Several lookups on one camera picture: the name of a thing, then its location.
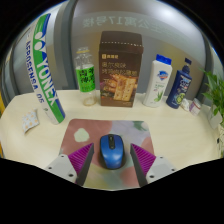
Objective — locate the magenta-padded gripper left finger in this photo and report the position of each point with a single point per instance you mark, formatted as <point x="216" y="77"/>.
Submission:
<point x="80" y="160"/>

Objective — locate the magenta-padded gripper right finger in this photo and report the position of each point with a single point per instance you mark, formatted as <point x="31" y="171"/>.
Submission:
<point x="145" y="160"/>

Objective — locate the blue and black computer mouse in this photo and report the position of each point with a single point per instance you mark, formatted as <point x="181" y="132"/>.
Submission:
<point x="112" y="151"/>

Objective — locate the floral pastel mouse pad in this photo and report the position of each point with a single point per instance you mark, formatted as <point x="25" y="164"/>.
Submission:
<point x="96" y="131"/>

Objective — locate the small white dotted packet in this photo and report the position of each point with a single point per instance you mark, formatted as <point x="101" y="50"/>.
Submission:
<point x="30" y="121"/>

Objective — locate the crumpled white tissue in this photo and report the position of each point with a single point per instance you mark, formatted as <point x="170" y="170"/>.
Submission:
<point x="185" y="104"/>

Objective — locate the white bottle with blue cap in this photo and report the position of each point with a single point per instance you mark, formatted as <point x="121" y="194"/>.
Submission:
<point x="157" y="83"/>

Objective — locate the dark blue pump bottle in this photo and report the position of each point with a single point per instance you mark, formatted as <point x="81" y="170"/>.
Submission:
<point x="179" y="88"/>

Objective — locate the clear bottle with green label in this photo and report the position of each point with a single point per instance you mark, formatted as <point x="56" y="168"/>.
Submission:
<point x="85" y="78"/>

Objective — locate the brown cracker box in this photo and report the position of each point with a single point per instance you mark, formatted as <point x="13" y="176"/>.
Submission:
<point x="120" y="70"/>

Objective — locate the white green shuttlecock tube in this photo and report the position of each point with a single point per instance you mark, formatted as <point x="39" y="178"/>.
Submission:
<point x="45" y="73"/>

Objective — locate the green plant in white pot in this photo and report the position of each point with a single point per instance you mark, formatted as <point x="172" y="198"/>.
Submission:
<point x="215" y="90"/>

